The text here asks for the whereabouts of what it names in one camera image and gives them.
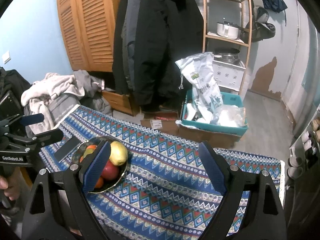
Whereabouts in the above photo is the red apple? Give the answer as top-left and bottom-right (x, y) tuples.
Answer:
(101, 160), (119, 180)

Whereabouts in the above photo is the person's left hand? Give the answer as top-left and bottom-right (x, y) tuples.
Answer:
(0, 167), (29, 201)

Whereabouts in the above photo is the black smartphone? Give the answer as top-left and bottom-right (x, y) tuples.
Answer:
(54, 137), (81, 162)

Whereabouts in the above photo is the white gray clothes pile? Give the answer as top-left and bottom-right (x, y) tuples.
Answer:
(21, 70), (112, 137)

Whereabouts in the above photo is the orange in bowl front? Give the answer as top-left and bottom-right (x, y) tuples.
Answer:
(94, 177), (104, 189)

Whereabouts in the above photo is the orange on bowl rim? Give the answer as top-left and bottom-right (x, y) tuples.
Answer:
(87, 145), (97, 149)

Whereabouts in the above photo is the dark patterned bowl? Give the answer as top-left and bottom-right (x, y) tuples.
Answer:
(72, 136), (127, 193)

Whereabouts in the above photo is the blue patterned tablecloth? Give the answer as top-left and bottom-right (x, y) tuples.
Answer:
(39, 106), (283, 239)

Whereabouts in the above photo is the teal plastic crate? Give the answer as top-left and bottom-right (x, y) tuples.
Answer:
(180, 89), (248, 137)

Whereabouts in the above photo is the brown cardboard box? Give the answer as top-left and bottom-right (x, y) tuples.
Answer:
(140, 111), (240, 149)

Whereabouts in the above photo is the wooden louvered wardrobe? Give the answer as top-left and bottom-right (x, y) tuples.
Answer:
(57, 0), (133, 114)

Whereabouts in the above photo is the white rice bag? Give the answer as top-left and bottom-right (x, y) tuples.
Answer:
(175, 52), (223, 122)

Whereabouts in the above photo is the steel steamer pot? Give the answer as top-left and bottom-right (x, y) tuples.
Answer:
(214, 48), (240, 63)

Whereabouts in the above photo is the black hanging jacket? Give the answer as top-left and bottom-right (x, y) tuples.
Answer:
(112, 0), (203, 112)

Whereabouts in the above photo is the gray hanging bag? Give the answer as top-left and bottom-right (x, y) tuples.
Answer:
(251, 6), (276, 42)

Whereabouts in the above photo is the silver cooking pot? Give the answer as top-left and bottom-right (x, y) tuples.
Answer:
(216, 21), (241, 40)

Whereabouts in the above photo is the dark folded umbrella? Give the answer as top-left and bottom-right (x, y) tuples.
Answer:
(262, 0), (287, 13)

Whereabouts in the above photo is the wooden shelf rack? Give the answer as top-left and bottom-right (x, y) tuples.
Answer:
(202, 0), (253, 98)

